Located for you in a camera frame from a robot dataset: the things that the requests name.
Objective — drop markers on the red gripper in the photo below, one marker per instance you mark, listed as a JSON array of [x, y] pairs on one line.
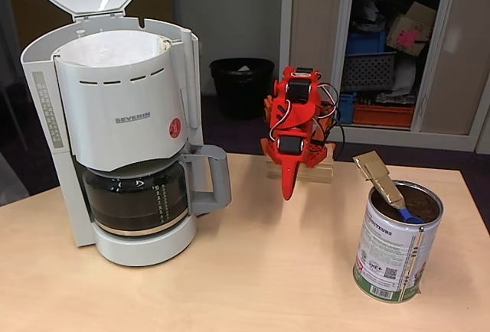
[[289, 144]]

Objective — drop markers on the white green coffee tin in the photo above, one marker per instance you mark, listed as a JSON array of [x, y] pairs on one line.
[[394, 255]]

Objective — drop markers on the red robot arm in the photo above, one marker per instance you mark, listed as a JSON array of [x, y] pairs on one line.
[[296, 114]]

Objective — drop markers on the white coffee maker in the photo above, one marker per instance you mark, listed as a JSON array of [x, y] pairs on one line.
[[122, 106]]

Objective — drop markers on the white paper coffee filter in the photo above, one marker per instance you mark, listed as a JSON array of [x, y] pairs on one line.
[[111, 49]]

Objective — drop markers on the wooden base block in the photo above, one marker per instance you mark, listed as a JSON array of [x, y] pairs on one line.
[[314, 174]]

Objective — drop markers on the orange plastic clamp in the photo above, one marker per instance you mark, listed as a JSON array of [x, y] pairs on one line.
[[268, 108]]

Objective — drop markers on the small blue box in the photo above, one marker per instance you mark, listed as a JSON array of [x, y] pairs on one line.
[[347, 108]]

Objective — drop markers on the black waste bin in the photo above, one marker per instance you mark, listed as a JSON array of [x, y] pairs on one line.
[[239, 91]]

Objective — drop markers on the orange plastic crate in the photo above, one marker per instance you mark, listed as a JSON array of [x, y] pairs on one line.
[[383, 114]]

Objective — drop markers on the grey perforated basket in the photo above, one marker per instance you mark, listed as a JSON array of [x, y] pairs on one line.
[[369, 72]]

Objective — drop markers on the blue plastic crate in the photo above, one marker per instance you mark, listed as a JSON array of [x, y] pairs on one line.
[[363, 43]]

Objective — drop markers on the white paper sheet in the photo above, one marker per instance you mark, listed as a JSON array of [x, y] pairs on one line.
[[405, 75]]

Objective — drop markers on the cardboard box with pink mark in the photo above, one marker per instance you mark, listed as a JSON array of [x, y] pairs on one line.
[[411, 30]]

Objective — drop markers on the grey tambour door cabinet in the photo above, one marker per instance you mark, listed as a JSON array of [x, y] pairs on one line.
[[455, 79]]

